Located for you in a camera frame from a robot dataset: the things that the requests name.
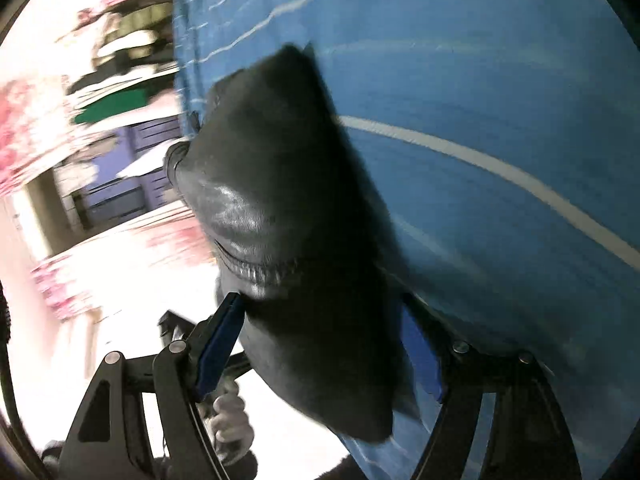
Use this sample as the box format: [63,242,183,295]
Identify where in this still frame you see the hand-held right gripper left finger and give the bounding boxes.
[59,292,246,480]

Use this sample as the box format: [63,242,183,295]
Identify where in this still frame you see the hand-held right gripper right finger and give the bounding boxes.
[400,292,583,480]

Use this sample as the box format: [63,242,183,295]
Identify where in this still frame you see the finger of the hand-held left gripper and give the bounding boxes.
[158,310,199,344]

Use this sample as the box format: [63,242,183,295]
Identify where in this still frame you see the black leather jacket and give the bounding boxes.
[162,42,423,443]

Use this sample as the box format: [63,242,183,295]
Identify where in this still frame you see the person's left forearm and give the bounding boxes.
[220,452,259,480]

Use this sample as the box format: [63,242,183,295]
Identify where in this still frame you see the clothes rack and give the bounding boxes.
[60,0,182,128]

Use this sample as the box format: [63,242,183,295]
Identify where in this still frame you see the person's left hand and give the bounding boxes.
[196,391,252,466]

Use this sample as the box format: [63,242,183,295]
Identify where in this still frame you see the pink floral cloth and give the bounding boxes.
[30,217,217,322]

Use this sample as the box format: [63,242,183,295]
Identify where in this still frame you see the purple slatted cabinet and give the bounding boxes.
[81,114,185,227]

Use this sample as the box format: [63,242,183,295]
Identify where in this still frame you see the white cloth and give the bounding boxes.
[116,139,187,179]

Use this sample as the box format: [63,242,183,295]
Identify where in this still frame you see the green hanging garment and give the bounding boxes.
[71,87,152,127]

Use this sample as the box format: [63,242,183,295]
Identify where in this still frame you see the pink floral curtain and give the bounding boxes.
[0,77,77,197]

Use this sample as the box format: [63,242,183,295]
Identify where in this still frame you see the blue striped bed sheet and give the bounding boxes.
[172,0,640,480]

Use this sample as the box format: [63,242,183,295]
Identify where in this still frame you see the olive green garment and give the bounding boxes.
[101,9,174,47]

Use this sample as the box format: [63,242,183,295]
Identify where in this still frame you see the black cable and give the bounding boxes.
[0,282,32,443]

